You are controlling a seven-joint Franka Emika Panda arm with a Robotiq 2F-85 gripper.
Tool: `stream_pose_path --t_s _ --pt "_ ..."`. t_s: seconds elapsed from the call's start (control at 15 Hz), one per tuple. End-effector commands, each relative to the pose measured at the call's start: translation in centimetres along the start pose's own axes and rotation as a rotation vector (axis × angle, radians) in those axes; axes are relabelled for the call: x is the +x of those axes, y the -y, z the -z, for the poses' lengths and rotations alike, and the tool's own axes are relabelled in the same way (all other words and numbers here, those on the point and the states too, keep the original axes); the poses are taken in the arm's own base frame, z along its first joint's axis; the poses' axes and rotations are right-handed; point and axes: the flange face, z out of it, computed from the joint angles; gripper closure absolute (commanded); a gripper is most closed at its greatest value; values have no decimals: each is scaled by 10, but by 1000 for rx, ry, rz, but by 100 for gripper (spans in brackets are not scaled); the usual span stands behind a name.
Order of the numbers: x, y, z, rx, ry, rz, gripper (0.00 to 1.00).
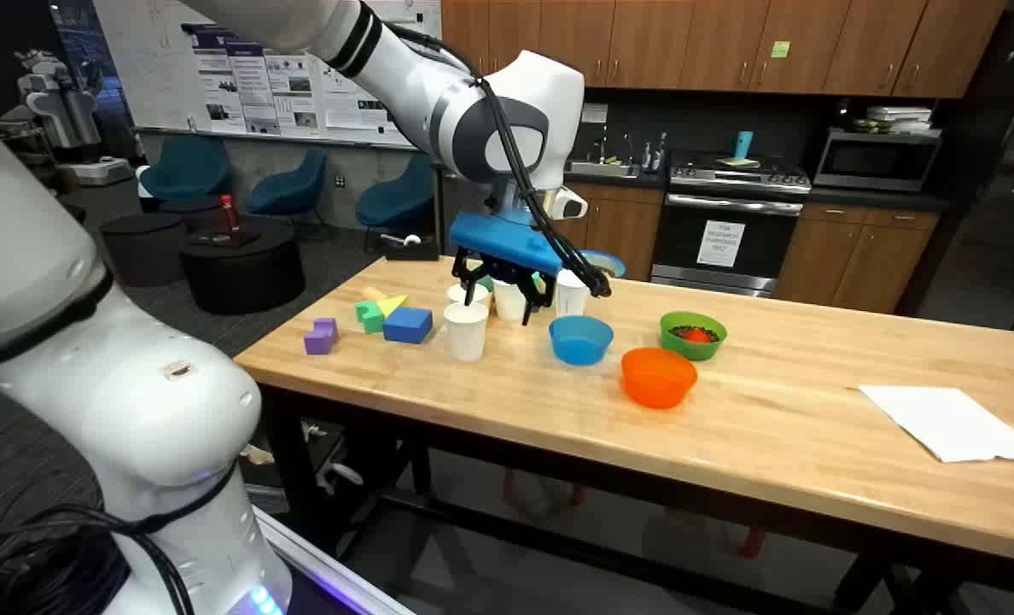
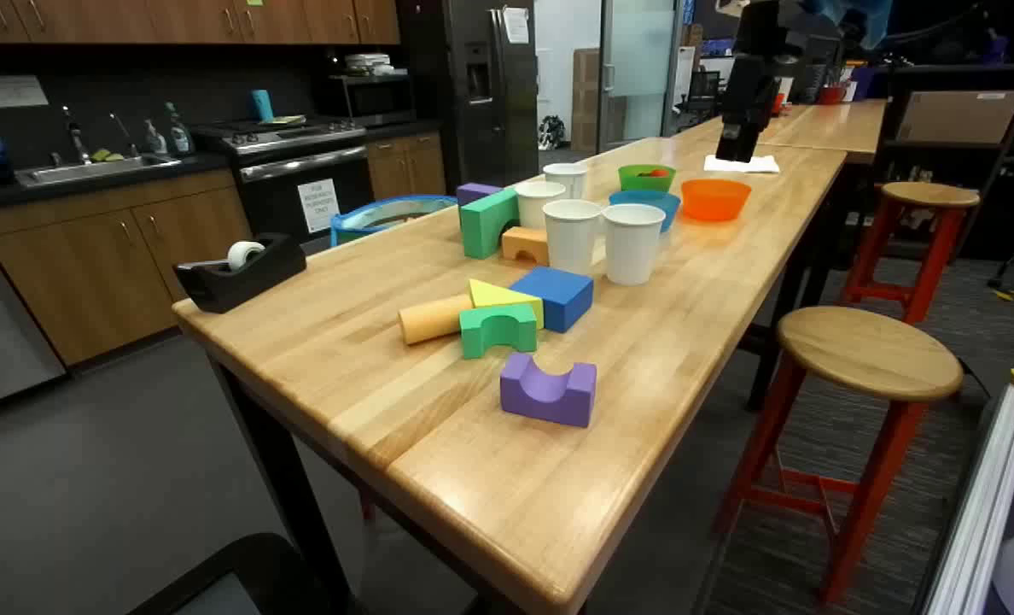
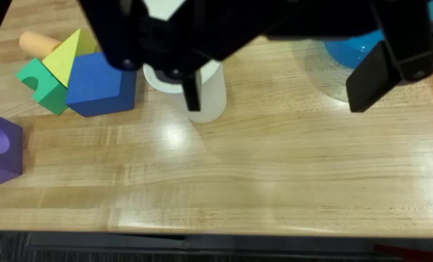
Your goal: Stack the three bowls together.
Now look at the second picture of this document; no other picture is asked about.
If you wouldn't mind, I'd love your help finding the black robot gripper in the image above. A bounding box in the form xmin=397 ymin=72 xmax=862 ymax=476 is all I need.
xmin=716 ymin=0 xmax=784 ymax=161

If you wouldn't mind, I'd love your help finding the orange plastic bowl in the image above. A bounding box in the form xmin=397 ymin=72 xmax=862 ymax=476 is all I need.
xmin=682 ymin=179 xmax=753 ymax=222

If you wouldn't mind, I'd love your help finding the green plastic bowl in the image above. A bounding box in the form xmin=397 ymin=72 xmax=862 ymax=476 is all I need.
xmin=617 ymin=163 xmax=675 ymax=193

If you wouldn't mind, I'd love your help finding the white paper sheet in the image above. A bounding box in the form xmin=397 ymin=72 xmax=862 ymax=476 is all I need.
xmin=703 ymin=153 xmax=784 ymax=175

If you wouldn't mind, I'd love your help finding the white paper cup front right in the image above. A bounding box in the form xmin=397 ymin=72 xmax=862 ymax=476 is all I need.
xmin=606 ymin=205 xmax=665 ymax=287

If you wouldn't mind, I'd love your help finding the white paper cup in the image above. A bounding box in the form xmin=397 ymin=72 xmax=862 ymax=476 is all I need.
xmin=543 ymin=197 xmax=600 ymax=274
xmin=516 ymin=179 xmax=566 ymax=228
xmin=606 ymin=205 xmax=665 ymax=287
xmin=543 ymin=161 xmax=587 ymax=197

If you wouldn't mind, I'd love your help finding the white paper cup far back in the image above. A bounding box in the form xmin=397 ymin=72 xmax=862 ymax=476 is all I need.
xmin=543 ymin=161 xmax=587 ymax=197

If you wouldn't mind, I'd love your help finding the far red wooden stool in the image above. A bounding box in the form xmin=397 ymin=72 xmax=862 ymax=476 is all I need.
xmin=842 ymin=181 xmax=980 ymax=326

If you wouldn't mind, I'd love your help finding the red wooden stool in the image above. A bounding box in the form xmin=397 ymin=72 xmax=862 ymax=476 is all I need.
xmin=716 ymin=304 xmax=962 ymax=605
xmin=842 ymin=181 xmax=980 ymax=326

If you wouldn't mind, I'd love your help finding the white paper cup front left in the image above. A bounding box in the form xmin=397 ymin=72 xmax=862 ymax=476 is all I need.
xmin=543 ymin=197 xmax=600 ymax=274

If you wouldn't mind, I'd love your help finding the white paper cup back left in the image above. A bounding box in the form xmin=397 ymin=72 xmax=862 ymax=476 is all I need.
xmin=516 ymin=179 xmax=566 ymax=228

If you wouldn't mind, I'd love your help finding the black refrigerator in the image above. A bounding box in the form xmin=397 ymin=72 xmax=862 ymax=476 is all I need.
xmin=397 ymin=0 xmax=540 ymax=184

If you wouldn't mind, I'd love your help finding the orange arch foam block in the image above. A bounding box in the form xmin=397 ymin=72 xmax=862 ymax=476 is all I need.
xmin=501 ymin=227 xmax=550 ymax=266

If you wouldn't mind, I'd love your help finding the blue cube foam block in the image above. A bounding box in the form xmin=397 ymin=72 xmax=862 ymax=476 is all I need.
xmin=516 ymin=266 xmax=595 ymax=331

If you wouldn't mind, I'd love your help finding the near red wooden stool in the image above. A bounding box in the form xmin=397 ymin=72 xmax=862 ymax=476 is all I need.
xmin=716 ymin=304 xmax=962 ymax=605

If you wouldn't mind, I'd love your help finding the tall green foam block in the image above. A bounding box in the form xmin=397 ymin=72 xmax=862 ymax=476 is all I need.
xmin=459 ymin=188 xmax=521 ymax=261

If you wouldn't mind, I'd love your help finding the small purple foam block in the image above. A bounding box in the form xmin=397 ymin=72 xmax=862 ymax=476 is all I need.
xmin=459 ymin=181 xmax=501 ymax=205

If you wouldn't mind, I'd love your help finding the yellow triangle foam block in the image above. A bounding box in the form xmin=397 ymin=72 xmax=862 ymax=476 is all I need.
xmin=468 ymin=278 xmax=543 ymax=330

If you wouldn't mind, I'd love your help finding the green arch foam block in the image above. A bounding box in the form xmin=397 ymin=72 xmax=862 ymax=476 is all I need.
xmin=461 ymin=304 xmax=540 ymax=358

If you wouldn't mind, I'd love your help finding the purple arch foam block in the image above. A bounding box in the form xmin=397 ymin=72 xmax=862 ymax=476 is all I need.
xmin=498 ymin=357 xmax=599 ymax=429

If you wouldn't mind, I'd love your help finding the blue plastic chair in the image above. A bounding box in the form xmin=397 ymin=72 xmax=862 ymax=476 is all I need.
xmin=328 ymin=193 xmax=456 ymax=246

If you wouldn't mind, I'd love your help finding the microwave oven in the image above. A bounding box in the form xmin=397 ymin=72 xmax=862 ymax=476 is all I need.
xmin=319 ymin=74 xmax=414 ymax=120

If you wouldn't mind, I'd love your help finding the tan cylinder foam block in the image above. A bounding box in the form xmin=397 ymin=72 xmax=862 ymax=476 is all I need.
xmin=399 ymin=295 xmax=473 ymax=344

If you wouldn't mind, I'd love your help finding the black oven range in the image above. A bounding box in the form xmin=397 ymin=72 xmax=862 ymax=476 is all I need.
xmin=224 ymin=120 xmax=374 ymax=244

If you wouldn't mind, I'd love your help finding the black tape dispenser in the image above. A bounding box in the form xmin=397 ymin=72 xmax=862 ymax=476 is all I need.
xmin=176 ymin=232 xmax=307 ymax=311

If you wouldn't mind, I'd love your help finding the steel kitchen sink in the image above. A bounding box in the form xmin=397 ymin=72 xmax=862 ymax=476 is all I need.
xmin=15 ymin=159 xmax=180 ymax=188

